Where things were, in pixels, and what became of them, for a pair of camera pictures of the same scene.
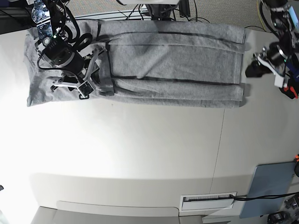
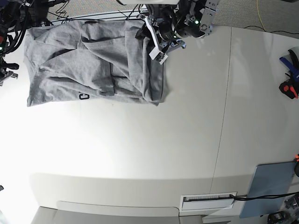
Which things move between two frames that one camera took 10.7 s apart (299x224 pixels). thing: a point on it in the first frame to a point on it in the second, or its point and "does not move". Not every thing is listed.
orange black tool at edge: x=296 y=165 does not move
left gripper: x=81 y=80 to x=4 y=74
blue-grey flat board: x=269 y=179 does not move
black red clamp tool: x=291 y=91 does not move
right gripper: x=272 y=58 to x=163 y=34
